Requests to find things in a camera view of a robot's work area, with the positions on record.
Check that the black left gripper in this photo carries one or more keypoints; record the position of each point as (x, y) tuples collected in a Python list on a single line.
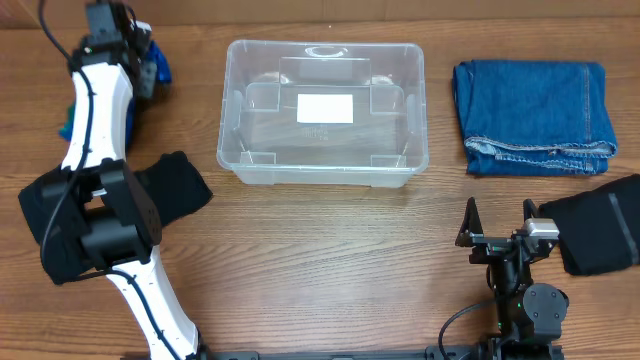
[(146, 86)]

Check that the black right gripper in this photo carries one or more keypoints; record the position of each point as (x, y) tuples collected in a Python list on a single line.
[(487, 245)]

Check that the blue green sequin cloth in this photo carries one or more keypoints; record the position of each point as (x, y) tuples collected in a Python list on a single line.
[(163, 79)]

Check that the black sock with band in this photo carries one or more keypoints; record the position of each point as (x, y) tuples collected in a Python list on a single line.
[(64, 261)]

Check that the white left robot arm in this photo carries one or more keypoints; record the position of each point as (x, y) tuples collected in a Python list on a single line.
[(93, 216)]

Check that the black folded cloth right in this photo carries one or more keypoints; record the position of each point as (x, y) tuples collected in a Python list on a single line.
[(599, 229)]

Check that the folded blue denim jeans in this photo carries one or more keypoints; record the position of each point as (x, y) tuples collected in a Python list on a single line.
[(533, 118)]

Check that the clear plastic storage bin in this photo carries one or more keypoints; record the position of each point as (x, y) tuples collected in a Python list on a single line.
[(324, 113)]

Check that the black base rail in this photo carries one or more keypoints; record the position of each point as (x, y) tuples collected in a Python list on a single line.
[(468, 352)]

